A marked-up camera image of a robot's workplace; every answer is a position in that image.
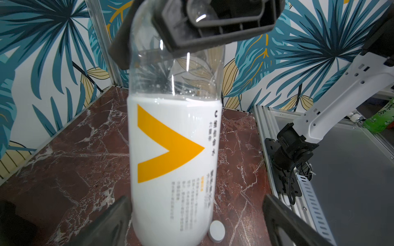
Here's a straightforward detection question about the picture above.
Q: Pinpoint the left aluminium corner post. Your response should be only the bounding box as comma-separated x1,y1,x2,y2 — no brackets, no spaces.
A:
85,0,123,87

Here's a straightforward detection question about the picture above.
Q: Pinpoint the large white label bottle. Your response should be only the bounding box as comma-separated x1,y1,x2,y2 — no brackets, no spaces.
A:
127,0,224,246

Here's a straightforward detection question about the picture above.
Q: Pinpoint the white bottle cap on table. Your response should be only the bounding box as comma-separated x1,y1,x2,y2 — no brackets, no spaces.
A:
208,220,226,244

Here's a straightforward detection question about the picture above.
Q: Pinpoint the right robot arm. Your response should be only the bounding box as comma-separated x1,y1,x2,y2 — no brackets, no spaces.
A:
262,7,394,246

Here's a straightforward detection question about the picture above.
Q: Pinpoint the black plastic toolbox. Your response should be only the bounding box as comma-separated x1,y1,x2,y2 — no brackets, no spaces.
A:
108,1,285,70

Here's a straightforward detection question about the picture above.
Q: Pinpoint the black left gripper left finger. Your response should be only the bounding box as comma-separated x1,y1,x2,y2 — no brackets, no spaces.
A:
67,196,132,246

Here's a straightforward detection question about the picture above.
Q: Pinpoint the green bottle outside cell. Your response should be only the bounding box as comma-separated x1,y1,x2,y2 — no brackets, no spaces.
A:
363,98,394,133

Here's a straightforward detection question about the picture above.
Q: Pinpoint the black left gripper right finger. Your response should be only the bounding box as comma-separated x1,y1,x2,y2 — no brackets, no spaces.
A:
262,194,331,246

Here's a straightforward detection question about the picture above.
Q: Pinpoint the aluminium front rail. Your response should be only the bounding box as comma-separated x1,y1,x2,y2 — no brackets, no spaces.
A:
253,104,394,246

